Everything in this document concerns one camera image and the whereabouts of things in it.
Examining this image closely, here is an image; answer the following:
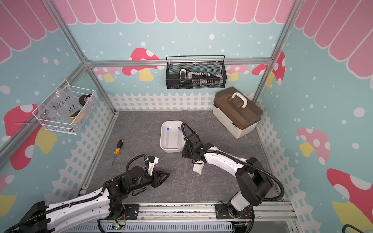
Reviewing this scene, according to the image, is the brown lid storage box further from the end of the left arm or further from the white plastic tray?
the end of the left arm

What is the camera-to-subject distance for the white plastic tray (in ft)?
3.15

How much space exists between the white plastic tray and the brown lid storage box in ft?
1.04

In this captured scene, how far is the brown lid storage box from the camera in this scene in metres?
0.95
